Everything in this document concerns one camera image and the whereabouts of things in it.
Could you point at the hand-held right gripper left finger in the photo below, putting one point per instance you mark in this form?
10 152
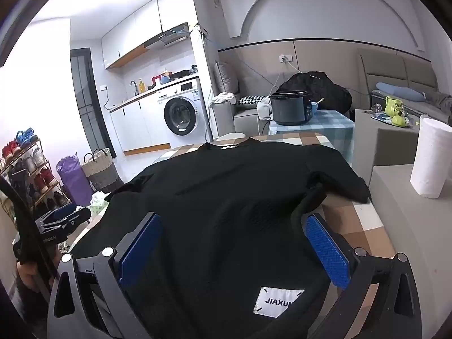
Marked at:
141 250

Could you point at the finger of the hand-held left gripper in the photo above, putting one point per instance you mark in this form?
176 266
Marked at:
76 217
60 212

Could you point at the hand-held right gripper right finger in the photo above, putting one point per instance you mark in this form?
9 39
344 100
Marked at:
326 250

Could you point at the black knit shirt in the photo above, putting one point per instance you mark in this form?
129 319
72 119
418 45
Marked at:
226 197

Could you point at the green white plastic bag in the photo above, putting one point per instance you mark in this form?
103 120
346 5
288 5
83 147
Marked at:
99 203

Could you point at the purple bag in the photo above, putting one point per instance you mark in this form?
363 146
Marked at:
72 180

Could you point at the plaid tablecloth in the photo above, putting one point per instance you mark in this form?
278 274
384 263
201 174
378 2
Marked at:
356 222

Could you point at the wooden shoe rack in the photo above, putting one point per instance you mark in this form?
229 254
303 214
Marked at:
35 174

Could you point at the woven laundry basket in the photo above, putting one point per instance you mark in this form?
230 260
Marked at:
100 173

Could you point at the shoe rack with shoes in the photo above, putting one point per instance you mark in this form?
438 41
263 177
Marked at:
24 144

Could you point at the white kitchen base cabinets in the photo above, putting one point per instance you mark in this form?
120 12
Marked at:
141 123

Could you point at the black framed door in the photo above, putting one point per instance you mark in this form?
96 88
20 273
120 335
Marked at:
86 99

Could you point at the grey side cabinet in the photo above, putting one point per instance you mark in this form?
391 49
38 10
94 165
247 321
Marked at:
381 148

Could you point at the blue checked table cover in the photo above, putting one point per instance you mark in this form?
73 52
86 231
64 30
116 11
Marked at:
317 123

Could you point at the white paper towel roll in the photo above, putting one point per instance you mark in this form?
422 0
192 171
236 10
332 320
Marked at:
429 155

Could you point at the black kitchen faucet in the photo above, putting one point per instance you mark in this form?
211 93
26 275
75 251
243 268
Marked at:
135 86

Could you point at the white washing machine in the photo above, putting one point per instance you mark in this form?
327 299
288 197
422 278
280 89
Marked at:
183 113

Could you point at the blue bowl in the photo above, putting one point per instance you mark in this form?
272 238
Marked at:
315 107

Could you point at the black storage basket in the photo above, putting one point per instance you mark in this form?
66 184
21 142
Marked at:
289 109

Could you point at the yellow bottle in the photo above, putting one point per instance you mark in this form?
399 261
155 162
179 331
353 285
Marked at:
142 86

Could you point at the grey sofa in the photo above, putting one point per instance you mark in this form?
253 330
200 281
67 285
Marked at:
247 120

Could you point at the grey garment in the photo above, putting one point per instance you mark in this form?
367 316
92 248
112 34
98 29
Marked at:
264 107

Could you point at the black jacket pile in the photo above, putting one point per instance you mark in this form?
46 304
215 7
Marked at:
317 88

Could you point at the houndstooth pillow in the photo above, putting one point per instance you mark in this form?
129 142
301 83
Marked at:
252 100

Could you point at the white cloth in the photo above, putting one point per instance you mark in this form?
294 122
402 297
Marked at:
222 98

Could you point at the blue pillow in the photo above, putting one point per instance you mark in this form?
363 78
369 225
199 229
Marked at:
399 91

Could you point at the grey cushion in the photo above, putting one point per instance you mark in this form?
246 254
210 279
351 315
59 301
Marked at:
226 77

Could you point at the padded bed headboard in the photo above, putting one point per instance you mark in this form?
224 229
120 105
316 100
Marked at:
395 67

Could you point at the range hood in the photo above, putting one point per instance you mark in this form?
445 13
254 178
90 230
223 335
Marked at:
167 39

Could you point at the wall socket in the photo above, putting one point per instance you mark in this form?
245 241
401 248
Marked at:
286 58

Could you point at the white wall cabinets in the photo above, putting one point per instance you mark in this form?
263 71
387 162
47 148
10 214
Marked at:
141 28

